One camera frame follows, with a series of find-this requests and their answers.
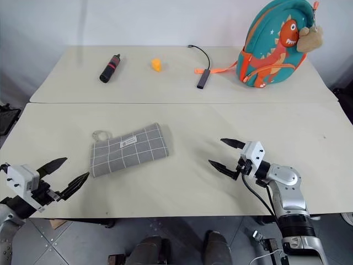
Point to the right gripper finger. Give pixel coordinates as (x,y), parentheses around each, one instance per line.
(223,168)
(234,143)

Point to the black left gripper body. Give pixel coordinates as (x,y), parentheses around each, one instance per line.
(44,193)

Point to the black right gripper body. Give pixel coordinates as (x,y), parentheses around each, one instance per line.
(244,167)

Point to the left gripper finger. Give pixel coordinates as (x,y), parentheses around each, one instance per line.
(52,165)
(73,186)

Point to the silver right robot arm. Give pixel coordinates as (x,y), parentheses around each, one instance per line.
(289,178)

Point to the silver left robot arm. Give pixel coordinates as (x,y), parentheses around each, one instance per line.
(6,223)

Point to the grey checked fabric pouch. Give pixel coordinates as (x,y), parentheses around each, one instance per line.
(132,151)

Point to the black crate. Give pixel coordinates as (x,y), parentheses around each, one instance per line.
(8,118)

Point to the dark rounded shape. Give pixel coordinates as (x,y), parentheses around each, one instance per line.
(216,248)
(150,251)

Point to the black box with white plug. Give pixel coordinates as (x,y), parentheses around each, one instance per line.
(268,245)

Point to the teal dinosaur backpack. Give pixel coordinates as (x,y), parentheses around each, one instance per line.
(270,55)

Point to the small orange toy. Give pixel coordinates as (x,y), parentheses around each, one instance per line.
(156,65)

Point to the black cylinder with red band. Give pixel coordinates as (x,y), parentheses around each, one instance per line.
(110,69)

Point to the black equipment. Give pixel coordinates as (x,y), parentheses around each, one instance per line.
(343,102)

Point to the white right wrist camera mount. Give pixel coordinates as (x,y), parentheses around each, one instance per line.
(252,151)

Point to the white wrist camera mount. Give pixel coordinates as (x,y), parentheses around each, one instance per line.
(252,151)
(20,176)

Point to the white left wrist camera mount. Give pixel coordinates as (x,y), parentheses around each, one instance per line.
(20,176)

